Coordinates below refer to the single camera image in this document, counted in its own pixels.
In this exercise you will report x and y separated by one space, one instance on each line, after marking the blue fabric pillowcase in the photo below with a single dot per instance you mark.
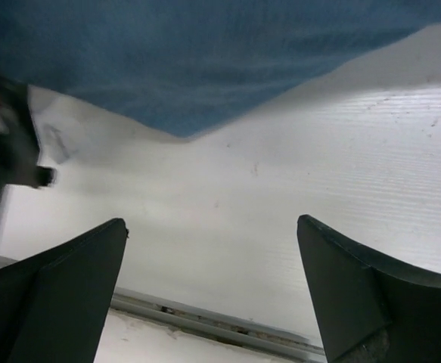
183 67

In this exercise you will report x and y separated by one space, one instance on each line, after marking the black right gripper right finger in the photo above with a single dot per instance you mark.
370 307

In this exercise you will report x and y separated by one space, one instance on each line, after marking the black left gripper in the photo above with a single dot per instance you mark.
19 143

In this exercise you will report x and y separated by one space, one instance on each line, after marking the white pillow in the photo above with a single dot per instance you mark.
76 134

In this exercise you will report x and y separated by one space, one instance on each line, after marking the aluminium front rail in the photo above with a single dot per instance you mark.
217 327

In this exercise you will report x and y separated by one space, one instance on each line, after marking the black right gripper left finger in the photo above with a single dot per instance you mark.
53 305

